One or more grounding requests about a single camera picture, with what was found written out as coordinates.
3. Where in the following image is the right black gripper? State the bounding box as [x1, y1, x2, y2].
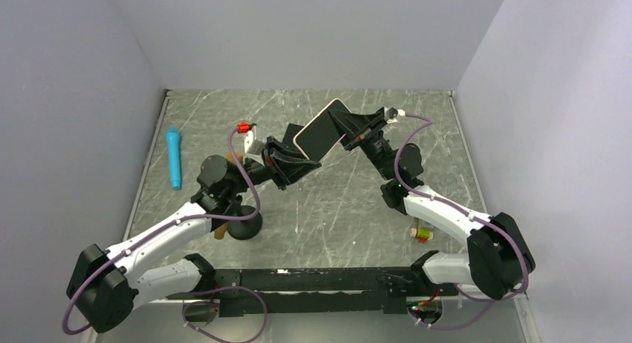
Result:
[325, 110, 394, 182]

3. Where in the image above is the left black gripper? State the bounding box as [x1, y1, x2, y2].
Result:
[225, 135, 320, 195]

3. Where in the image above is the black smartphone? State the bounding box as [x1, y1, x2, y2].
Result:
[295, 101, 352, 161]

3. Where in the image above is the beige phone case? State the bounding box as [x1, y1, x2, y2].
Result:
[292, 98, 353, 163]

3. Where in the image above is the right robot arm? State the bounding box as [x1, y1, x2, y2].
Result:
[329, 108, 535, 301]

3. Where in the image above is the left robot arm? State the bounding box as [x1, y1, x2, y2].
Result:
[62, 137, 321, 335]

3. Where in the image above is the phone in clear case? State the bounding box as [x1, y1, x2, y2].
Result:
[281, 123, 303, 149]

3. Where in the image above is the black microphone stand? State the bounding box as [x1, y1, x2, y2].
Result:
[227, 195, 263, 241]

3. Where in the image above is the gold microphone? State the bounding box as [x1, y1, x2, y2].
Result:
[214, 152, 244, 240]

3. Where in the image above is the blue toy microphone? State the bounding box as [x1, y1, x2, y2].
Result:
[165, 127, 182, 190]

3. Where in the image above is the colourful toy brick assembly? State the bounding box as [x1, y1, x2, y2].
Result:
[410, 218, 434, 243]

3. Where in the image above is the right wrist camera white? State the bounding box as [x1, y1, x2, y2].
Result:
[384, 107, 406, 124]

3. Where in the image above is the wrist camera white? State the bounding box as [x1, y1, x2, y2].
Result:
[237, 122, 267, 157]
[384, 107, 406, 124]

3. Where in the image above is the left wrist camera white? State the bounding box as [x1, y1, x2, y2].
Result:
[237, 122, 267, 157]

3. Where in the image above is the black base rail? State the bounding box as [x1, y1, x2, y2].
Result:
[165, 266, 446, 318]

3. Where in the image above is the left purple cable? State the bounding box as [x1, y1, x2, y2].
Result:
[61, 125, 262, 336]

